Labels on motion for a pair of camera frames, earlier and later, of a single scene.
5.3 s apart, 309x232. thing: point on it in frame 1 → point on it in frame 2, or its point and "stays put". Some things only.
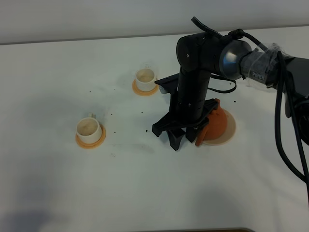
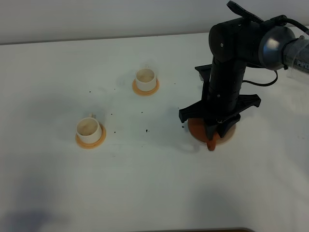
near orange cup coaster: (84, 145) stays put
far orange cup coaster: (142, 93) stays put
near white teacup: (89, 129) stays put
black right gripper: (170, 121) → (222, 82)
